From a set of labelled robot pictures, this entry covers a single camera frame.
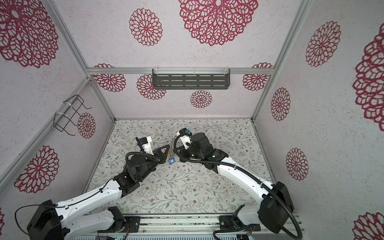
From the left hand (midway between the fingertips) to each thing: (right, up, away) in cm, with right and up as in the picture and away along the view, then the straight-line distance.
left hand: (169, 147), depth 74 cm
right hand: (+3, 0, 0) cm, 3 cm away
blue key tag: (0, -8, +6) cm, 10 cm away
